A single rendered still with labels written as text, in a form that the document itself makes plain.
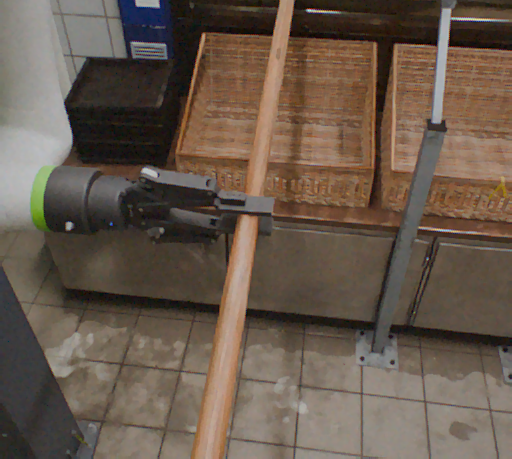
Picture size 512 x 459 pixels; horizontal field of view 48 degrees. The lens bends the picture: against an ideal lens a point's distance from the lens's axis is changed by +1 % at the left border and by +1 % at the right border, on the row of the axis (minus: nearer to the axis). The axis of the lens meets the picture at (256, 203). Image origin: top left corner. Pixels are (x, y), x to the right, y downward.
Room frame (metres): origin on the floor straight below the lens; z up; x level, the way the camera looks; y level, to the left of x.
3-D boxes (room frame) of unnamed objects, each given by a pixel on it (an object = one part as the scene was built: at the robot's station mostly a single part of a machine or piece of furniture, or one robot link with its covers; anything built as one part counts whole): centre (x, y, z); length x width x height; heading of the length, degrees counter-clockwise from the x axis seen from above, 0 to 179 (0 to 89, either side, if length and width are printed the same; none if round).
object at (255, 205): (0.54, 0.01, 1.21); 0.07 x 0.03 x 0.01; 84
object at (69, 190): (0.57, 0.24, 1.20); 0.12 x 0.06 x 0.09; 174
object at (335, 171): (1.44, -0.07, 0.72); 0.56 x 0.49 x 0.28; 83
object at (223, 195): (0.54, 0.04, 1.23); 0.05 x 0.01 x 0.03; 84
